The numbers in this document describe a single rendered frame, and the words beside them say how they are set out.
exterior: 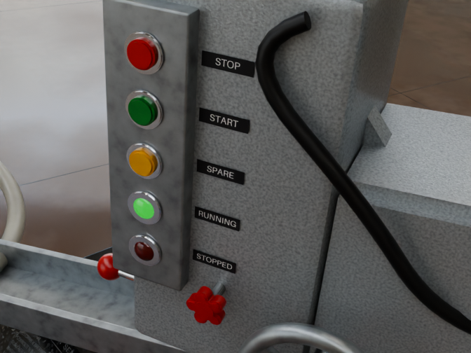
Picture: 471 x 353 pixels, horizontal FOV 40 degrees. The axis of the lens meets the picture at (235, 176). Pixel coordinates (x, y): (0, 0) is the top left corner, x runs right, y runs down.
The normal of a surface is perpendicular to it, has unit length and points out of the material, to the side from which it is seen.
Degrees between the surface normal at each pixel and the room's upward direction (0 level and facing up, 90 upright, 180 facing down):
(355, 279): 90
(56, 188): 0
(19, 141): 0
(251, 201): 90
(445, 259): 90
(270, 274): 90
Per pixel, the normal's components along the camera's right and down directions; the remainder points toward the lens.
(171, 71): -0.40, 0.46
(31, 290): -0.06, -0.87
